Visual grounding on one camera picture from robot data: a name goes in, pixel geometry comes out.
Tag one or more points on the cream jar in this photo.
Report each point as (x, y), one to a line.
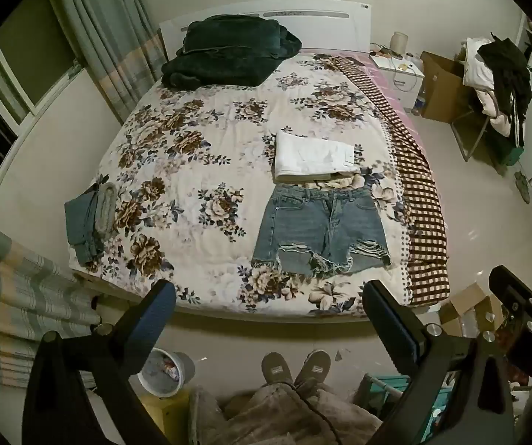
(399, 41)

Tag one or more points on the teal plastic basket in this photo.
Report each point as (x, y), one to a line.
(384, 389)

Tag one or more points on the white folded pants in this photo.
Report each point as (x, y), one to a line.
(312, 155)

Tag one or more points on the large cardboard box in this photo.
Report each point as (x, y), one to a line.
(440, 85)

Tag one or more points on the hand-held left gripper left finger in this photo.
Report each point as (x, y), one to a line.
(155, 316)

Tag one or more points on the dark green plush blanket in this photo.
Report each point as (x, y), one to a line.
(231, 53)

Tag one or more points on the grey slipper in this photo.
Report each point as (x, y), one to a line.
(276, 368)
(313, 367)

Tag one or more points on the yellow box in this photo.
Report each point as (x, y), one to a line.
(168, 415)

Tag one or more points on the metal folding chair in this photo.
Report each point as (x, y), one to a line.
(472, 130)

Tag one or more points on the grey folded pants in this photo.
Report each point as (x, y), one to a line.
(106, 208)

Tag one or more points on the ripped denim shorts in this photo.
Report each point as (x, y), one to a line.
(324, 231)

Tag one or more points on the pink bed sheet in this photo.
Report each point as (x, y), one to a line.
(398, 102)

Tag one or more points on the brown checked blanket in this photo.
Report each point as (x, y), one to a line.
(421, 213)

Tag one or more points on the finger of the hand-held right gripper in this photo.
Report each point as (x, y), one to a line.
(518, 293)

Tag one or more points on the blue folded jeans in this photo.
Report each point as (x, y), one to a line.
(83, 222)

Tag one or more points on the striped green window curtain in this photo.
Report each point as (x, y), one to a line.
(108, 32)
(20, 301)

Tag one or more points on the beige folded pants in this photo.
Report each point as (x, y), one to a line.
(340, 180)

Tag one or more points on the floral quilt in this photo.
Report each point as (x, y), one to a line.
(192, 148)

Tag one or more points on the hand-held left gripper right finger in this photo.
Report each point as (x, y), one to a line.
(390, 325)

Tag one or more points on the white bed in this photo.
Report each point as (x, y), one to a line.
(321, 25)

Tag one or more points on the black garment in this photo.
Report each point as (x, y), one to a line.
(507, 62)

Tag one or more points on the white nightstand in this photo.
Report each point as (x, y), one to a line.
(403, 79)

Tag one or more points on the green floor slipper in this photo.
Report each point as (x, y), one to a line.
(522, 186)

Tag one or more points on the pile of white clothes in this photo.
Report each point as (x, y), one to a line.
(477, 72)

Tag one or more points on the white trash bin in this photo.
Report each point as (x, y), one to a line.
(166, 373)

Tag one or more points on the small cardboard box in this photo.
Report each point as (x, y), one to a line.
(467, 306)

